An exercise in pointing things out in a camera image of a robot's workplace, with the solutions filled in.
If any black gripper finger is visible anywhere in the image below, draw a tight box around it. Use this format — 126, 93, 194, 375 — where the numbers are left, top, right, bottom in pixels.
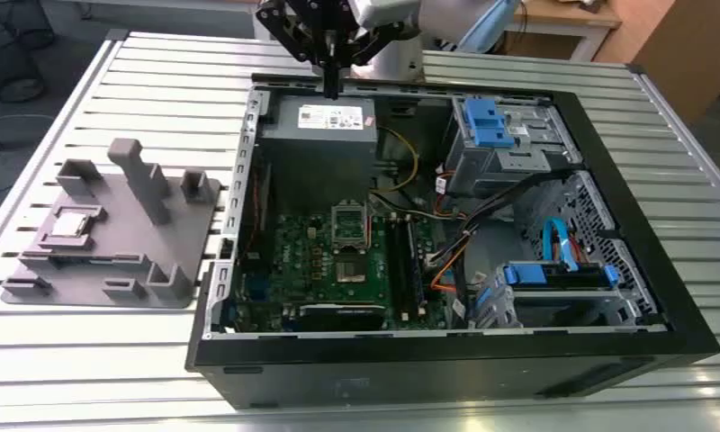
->
330, 20, 421, 99
254, 0, 331, 99

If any metal socket cover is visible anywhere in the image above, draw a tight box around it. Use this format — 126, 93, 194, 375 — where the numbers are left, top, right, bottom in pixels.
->
329, 200, 371, 251

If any silver CPU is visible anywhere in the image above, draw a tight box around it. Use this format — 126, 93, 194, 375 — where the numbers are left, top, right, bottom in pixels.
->
51, 213, 90, 239

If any CPU socket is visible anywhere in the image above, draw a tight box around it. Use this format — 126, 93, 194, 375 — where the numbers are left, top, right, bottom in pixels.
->
331, 256, 375, 285

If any grey power supply unit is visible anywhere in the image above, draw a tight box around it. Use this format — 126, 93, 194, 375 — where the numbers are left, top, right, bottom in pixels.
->
255, 94, 378, 206

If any silver drive cage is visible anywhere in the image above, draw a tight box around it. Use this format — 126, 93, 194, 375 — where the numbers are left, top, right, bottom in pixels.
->
445, 94, 584, 195

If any black RAM slot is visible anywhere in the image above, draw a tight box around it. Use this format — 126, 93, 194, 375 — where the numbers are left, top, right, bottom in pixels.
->
393, 214, 407, 316
386, 214, 401, 316
401, 214, 418, 316
407, 214, 426, 316

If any wooden cabinet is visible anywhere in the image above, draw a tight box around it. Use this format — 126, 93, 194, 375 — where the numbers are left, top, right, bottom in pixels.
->
593, 0, 720, 125

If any grey parts rack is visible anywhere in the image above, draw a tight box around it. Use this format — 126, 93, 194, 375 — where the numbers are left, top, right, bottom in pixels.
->
0, 137, 223, 311

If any green motherboard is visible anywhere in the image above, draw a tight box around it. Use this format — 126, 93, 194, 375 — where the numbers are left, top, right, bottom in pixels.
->
231, 204, 457, 335

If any hard disk in blue carrier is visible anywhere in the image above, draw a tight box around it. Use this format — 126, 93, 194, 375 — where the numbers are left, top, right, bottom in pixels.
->
500, 263, 618, 293

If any graphics card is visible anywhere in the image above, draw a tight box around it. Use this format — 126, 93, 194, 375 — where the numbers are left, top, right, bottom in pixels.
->
279, 301, 390, 333

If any green RAM stick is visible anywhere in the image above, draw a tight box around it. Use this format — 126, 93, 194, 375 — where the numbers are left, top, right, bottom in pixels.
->
45, 255, 142, 266

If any silver disk bay cage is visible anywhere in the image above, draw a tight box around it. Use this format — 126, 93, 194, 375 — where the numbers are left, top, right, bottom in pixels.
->
464, 260, 666, 330

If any black open PC case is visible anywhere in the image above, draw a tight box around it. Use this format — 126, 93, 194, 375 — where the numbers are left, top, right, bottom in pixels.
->
182, 71, 720, 410

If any blue plastic drive bracket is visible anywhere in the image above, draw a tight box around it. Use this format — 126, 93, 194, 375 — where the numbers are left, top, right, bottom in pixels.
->
462, 97, 516, 148

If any red black twisted wire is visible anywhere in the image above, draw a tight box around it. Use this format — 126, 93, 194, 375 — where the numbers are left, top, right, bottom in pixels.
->
241, 161, 271, 256

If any black sleeved wire bundle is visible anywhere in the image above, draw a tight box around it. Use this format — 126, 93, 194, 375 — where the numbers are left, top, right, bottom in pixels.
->
425, 169, 581, 271

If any black wire mesh basket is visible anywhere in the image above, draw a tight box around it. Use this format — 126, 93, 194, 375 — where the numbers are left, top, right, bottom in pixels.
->
14, 0, 58, 50
0, 22, 46, 104

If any blue flat wire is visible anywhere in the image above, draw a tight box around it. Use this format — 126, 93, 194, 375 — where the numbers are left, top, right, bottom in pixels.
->
541, 216, 581, 272

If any blue plastic rail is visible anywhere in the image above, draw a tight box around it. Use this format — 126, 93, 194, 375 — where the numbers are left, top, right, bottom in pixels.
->
465, 287, 494, 329

